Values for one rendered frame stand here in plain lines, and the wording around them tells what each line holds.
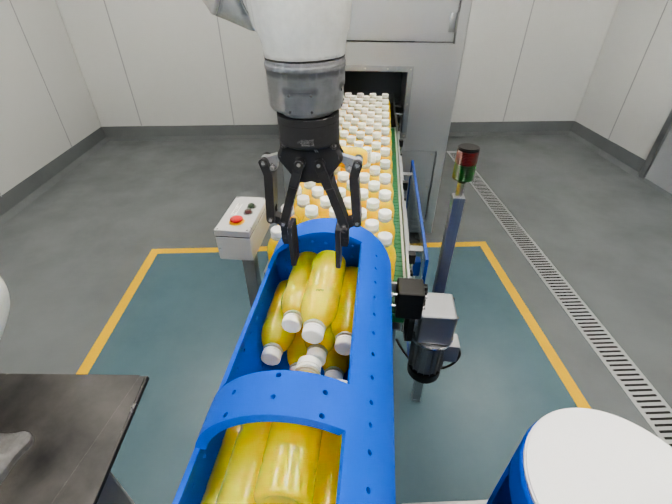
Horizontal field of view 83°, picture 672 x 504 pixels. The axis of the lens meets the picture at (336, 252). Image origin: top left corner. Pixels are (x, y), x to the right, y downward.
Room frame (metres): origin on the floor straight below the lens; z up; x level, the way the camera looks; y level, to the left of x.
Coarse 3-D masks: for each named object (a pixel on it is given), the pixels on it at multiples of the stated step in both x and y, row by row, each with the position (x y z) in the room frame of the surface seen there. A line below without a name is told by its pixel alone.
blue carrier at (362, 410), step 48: (384, 288) 0.56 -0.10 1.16; (240, 336) 0.47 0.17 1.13; (384, 336) 0.44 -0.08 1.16; (240, 384) 0.31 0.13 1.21; (288, 384) 0.29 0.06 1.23; (336, 384) 0.30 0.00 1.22; (384, 384) 0.34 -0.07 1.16; (336, 432) 0.24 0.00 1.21; (384, 432) 0.27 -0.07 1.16; (192, 480) 0.23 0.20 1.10; (384, 480) 0.21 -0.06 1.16
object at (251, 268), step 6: (246, 264) 0.95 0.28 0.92; (252, 264) 0.94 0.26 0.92; (258, 264) 0.98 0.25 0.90; (246, 270) 0.95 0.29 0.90; (252, 270) 0.94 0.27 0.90; (258, 270) 0.97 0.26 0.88; (246, 276) 0.95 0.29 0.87; (252, 276) 0.95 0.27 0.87; (258, 276) 0.96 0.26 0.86; (246, 282) 0.95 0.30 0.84; (252, 282) 0.95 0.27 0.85; (258, 282) 0.95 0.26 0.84; (252, 288) 0.95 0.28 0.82; (258, 288) 0.95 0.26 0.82; (252, 294) 0.95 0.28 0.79; (252, 300) 0.95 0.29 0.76
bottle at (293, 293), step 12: (312, 252) 0.70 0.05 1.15; (300, 264) 0.66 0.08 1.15; (312, 264) 0.66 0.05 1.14; (300, 276) 0.61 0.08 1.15; (288, 288) 0.58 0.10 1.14; (300, 288) 0.58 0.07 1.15; (288, 300) 0.55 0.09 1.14; (300, 300) 0.55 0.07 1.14; (288, 312) 0.53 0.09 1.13; (300, 312) 0.53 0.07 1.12
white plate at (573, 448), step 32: (544, 416) 0.37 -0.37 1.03; (576, 416) 0.37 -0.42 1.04; (608, 416) 0.37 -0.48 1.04; (544, 448) 0.31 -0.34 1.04; (576, 448) 0.31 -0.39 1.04; (608, 448) 0.31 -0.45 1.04; (640, 448) 0.31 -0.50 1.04; (544, 480) 0.26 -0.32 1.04; (576, 480) 0.26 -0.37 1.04; (608, 480) 0.26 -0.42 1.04; (640, 480) 0.26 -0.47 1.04
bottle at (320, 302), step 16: (320, 256) 0.63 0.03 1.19; (320, 272) 0.58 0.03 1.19; (336, 272) 0.58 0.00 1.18; (320, 288) 0.53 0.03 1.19; (336, 288) 0.54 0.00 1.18; (304, 304) 0.50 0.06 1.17; (320, 304) 0.49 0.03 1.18; (336, 304) 0.51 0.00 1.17; (304, 320) 0.48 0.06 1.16; (320, 320) 0.47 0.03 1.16
